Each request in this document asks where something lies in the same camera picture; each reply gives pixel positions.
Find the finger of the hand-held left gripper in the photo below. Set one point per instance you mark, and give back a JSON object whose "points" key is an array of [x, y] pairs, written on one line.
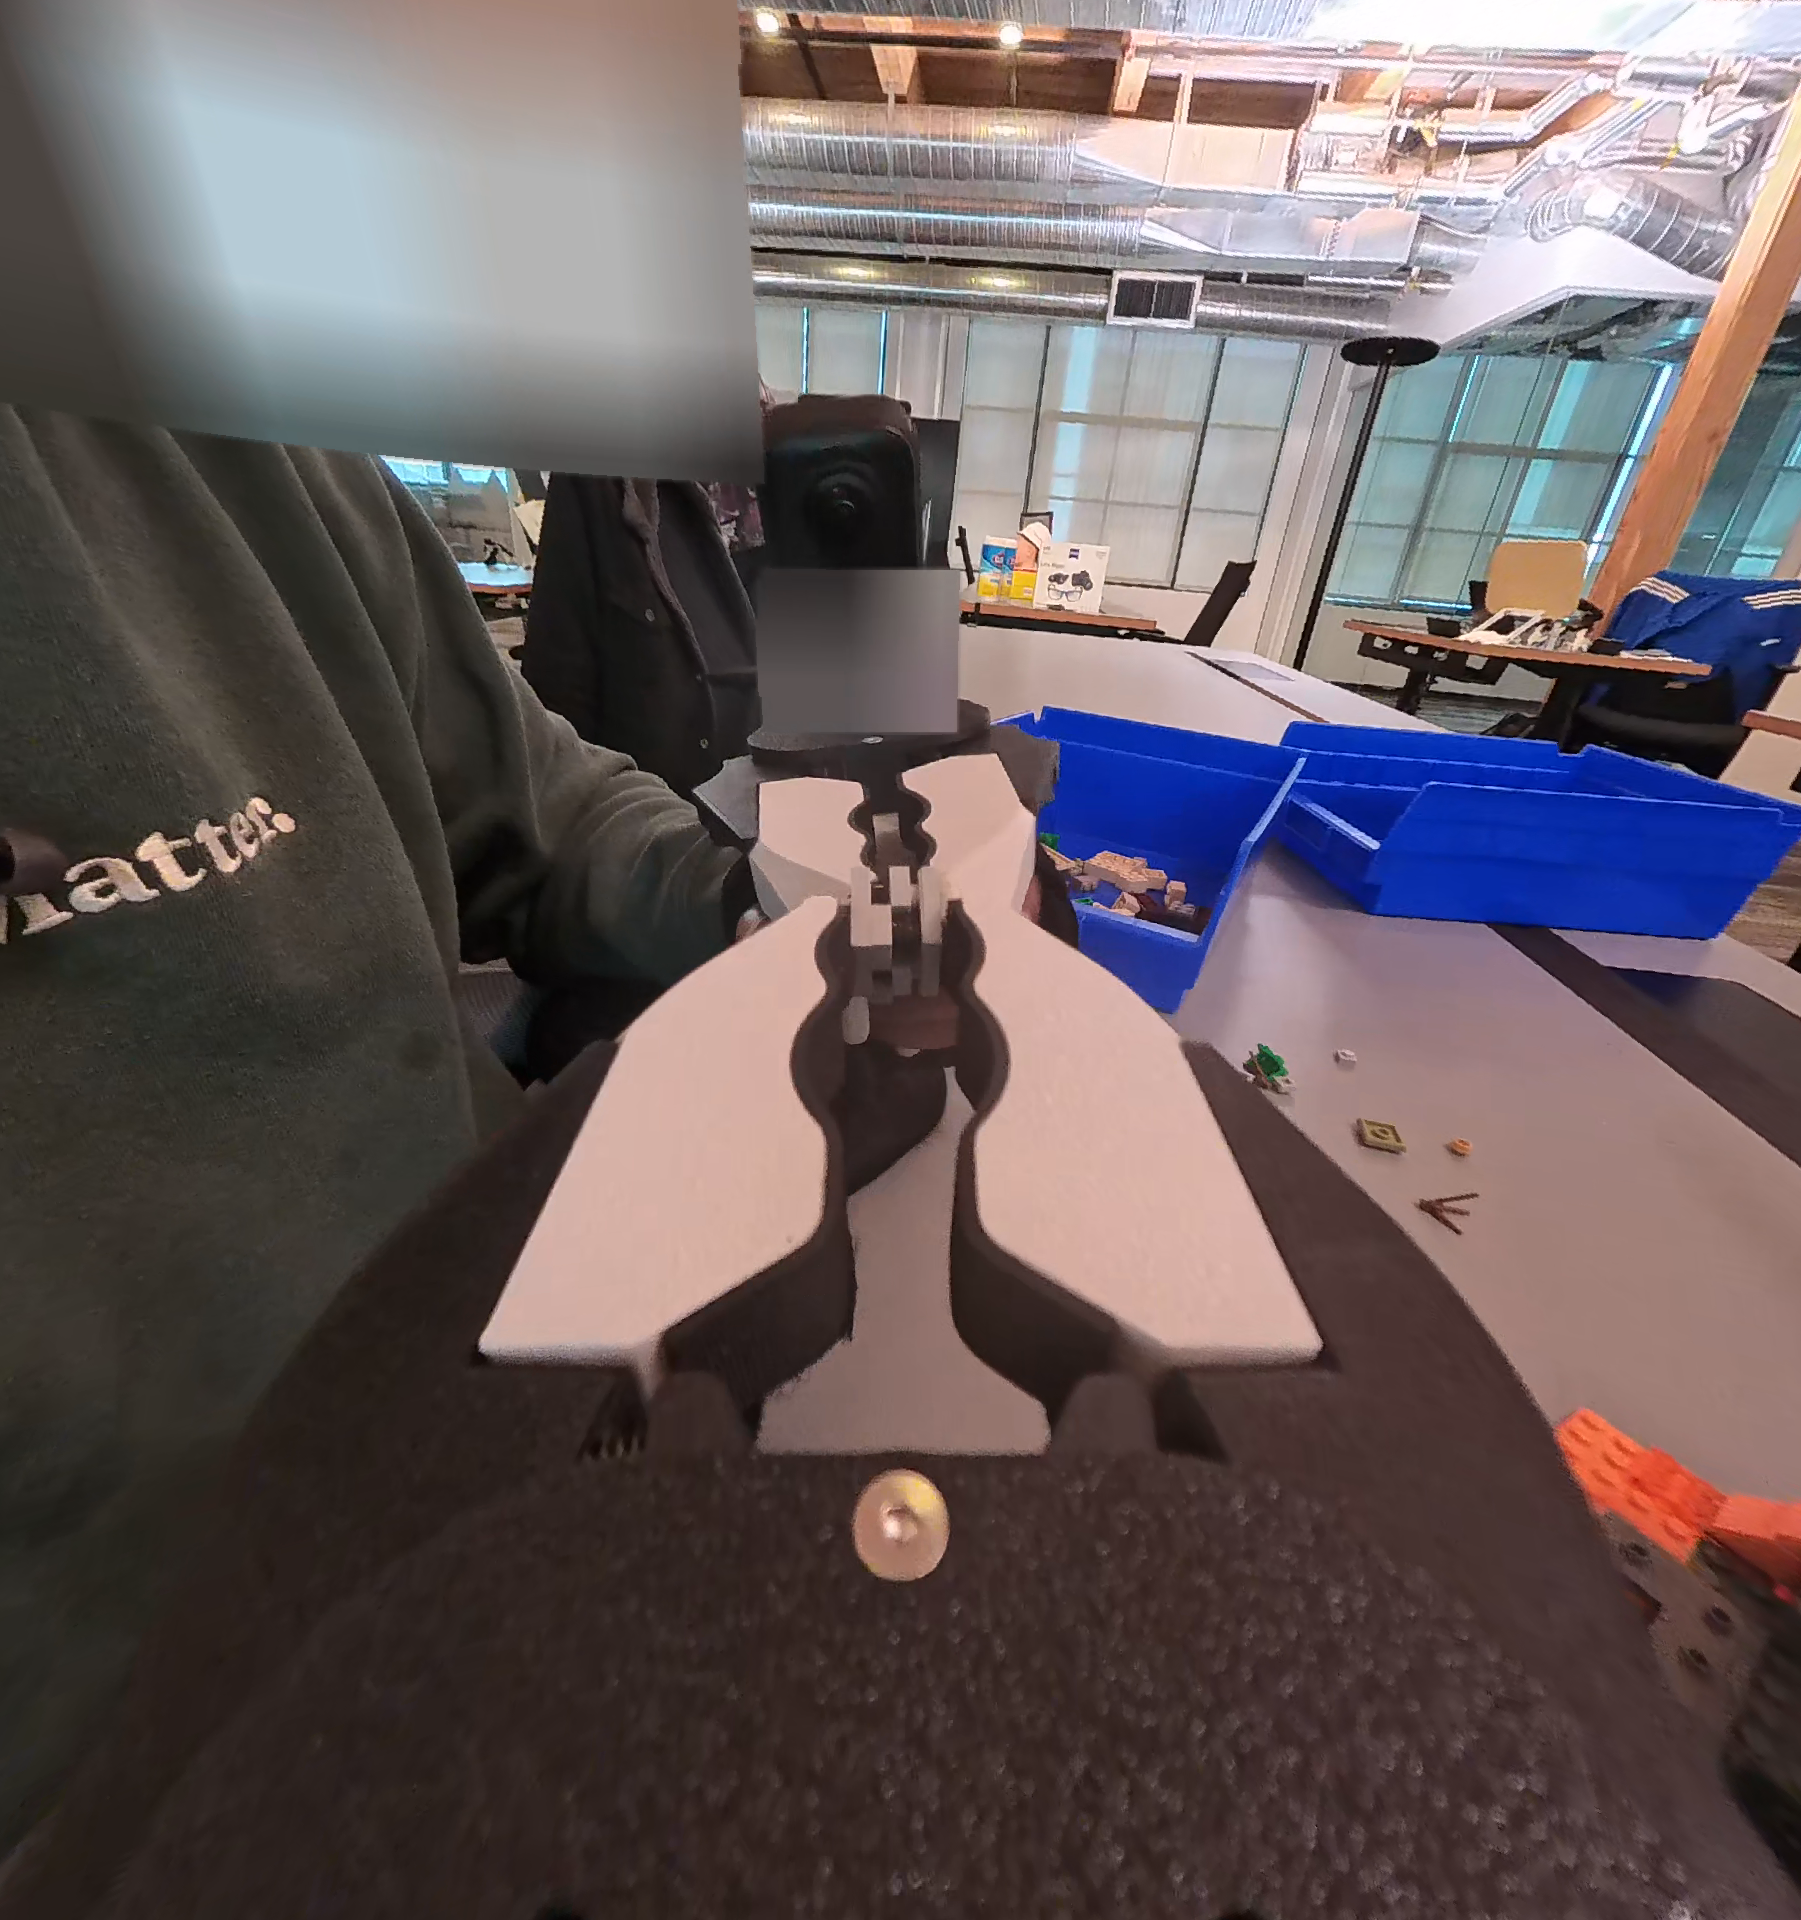
{"points": [[801, 841], [976, 817]]}

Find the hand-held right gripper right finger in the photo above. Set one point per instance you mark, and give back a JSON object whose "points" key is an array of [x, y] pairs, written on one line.
{"points": [[1141, 1167]]}

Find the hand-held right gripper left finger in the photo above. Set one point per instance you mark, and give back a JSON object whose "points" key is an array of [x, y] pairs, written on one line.
{"points": [[657, 1167]]}

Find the small grey brick assembly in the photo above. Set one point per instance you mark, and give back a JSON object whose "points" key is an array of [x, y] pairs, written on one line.
{"points": [[882, 901]]}

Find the grey desk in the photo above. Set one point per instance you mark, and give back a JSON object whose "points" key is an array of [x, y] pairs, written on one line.
{"points": [[1591, 1198]]}

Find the person's left hand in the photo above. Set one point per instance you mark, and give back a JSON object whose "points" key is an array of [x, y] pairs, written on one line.
{"points": [[1054, 891]]}

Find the green leaf piece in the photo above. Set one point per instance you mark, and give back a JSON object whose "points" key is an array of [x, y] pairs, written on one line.
{"points": [[1268, 1067]]}

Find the pile of loose bricks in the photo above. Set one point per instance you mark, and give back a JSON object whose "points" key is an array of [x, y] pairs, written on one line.
{"points": [[1130, 887]]}

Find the blue plastic bin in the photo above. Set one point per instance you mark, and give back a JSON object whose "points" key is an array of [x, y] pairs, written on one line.
{"points": [[1591, 870], [1348, 841], [1141, 966]]}

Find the olive square plate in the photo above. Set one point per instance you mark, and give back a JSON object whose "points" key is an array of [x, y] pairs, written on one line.
{"points": [[1381, 1137]]}

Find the dark jacket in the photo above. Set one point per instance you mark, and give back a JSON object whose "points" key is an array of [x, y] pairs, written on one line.
{"points": [[649, 629]]}

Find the white printed box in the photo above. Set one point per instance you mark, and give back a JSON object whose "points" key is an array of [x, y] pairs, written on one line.
{"points": [[1075, 578]]}

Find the large brown branch piece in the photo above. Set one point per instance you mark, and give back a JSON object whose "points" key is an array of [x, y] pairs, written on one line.
{"points": [[1445, 1209]]}

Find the green sweatshirt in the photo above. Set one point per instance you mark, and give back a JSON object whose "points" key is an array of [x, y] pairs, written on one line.
{"points": [[161, 1125]]}

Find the black floor lamp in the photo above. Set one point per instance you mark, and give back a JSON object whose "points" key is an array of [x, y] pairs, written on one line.
{"points": [[1393, 350]]}

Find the multicoloured brick model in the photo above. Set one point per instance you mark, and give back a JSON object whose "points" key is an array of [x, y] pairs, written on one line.
{"points": [[1667, 1483]]}

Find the tan chair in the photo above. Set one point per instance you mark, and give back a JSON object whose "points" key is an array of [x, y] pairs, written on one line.
{"points": [[1538, 571]]}

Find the blue jacket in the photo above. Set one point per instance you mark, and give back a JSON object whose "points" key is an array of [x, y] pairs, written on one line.
{"points": [[1713, 629]]}

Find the silver ceiling duct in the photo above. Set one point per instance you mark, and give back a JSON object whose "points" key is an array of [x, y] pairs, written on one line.
{"points": [[959, 150]]}

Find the wooden post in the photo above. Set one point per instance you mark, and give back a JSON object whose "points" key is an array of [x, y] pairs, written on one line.
{"points": [[1721, 330]]}

